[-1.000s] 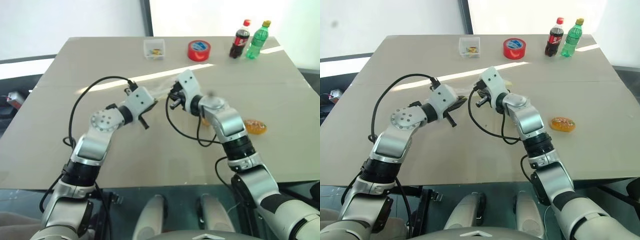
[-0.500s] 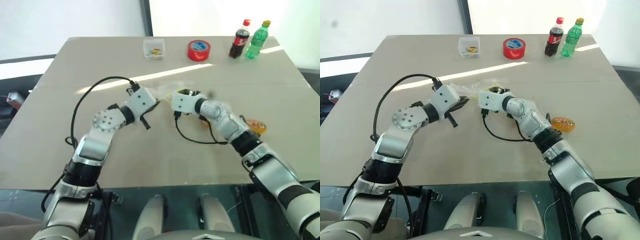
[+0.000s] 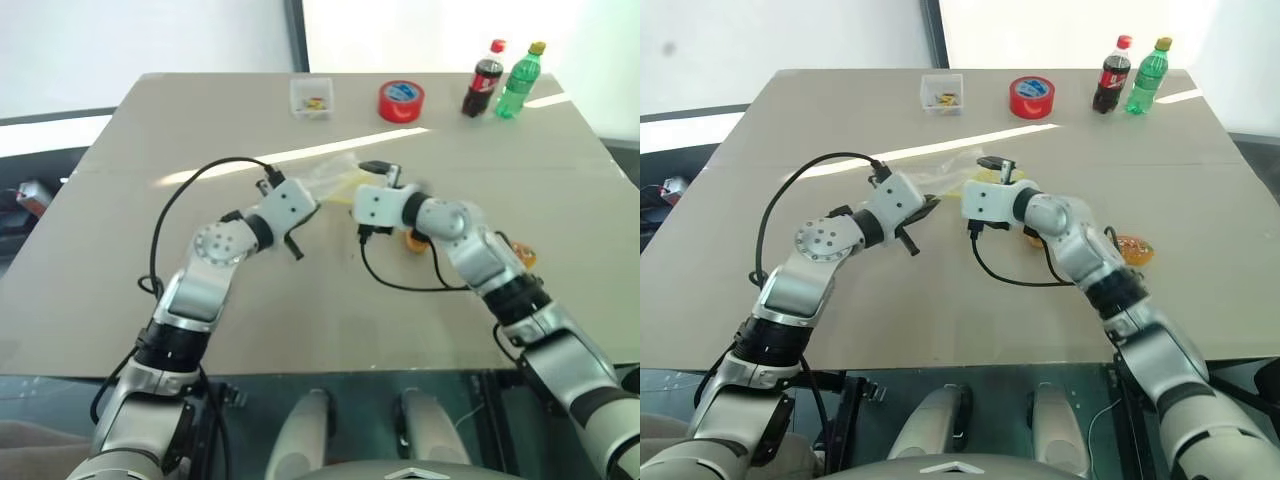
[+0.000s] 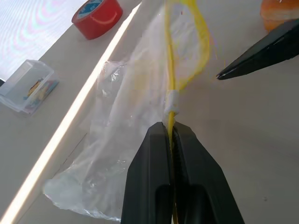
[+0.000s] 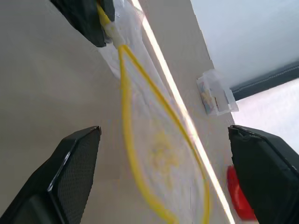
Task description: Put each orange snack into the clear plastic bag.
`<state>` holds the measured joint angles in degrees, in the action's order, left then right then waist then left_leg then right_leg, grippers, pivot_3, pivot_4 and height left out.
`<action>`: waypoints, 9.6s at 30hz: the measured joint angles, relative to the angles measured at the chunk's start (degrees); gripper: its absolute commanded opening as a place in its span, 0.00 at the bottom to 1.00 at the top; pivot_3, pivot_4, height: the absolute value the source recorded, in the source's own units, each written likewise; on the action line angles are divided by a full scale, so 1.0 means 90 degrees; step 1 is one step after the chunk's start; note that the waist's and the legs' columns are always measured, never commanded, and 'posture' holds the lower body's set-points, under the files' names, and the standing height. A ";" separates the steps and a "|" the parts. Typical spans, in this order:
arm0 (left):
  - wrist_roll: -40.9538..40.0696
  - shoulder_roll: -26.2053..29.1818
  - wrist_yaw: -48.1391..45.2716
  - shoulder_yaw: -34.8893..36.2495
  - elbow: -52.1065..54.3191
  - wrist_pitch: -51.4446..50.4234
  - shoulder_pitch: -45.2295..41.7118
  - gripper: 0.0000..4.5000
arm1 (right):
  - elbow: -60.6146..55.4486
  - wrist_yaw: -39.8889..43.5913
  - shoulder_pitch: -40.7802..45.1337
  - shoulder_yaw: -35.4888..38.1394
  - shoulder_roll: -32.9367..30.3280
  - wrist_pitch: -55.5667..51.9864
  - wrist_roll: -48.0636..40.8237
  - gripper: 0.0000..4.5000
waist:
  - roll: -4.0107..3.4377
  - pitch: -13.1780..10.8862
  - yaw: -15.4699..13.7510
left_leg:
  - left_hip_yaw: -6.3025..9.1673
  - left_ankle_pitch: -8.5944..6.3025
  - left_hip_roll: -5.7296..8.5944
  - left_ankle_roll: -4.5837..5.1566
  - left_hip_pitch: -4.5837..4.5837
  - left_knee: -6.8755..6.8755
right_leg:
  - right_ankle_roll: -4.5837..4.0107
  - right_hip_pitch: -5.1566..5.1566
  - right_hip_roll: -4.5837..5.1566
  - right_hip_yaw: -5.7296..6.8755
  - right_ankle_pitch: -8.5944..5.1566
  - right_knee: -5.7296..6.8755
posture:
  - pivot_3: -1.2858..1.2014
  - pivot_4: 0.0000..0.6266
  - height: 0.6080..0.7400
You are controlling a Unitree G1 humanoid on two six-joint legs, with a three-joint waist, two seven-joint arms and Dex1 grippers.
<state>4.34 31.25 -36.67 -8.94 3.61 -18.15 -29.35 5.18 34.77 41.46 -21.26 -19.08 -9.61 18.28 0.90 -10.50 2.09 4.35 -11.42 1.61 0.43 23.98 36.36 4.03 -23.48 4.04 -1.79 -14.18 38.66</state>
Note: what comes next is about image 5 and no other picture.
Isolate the dark stitched band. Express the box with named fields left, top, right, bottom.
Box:
left=229, top=61, right=299, bottom=102

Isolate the clear yellow-rimmed plastic bag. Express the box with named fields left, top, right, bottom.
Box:
left=97, top=0, right=236, bottom=224

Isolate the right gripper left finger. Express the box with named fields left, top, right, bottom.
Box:
left=0, top=126, right=102, bottom=224

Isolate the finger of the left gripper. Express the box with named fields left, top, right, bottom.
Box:
left=50, top=0, right=107, bottom=48
left=102, top=0, right=116, bottom=23

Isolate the clear acrylic card stand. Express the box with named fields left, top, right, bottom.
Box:
left=196, top=69, right=240, bottom=117

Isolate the red snack packet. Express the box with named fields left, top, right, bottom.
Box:
left=226, top=165, right=258, bottom=221

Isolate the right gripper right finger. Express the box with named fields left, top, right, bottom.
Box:
left=228, top=124, right=299, bottom=224

